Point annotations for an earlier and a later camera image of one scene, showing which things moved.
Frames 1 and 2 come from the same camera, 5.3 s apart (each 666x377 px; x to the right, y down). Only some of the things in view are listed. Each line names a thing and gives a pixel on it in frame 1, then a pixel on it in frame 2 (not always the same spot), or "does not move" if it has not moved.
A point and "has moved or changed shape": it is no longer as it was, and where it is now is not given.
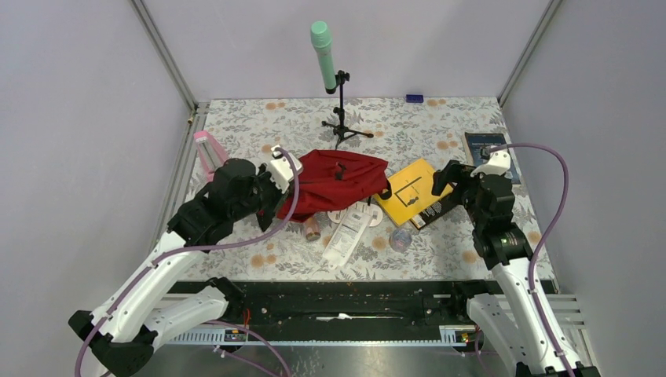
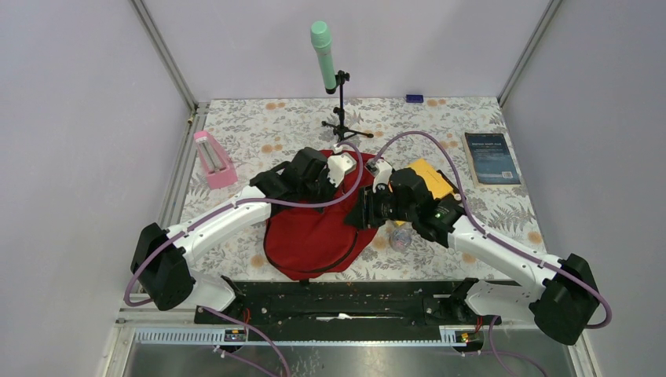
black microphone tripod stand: x=340 y=130 does not move
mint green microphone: x=321 y=40 does not move
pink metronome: x=211 y=154 does not move
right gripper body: x=457 y=173 to x=380 y=205
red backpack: x=327 y=179 has moved or changed shape
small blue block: x=414 y=98 does not move
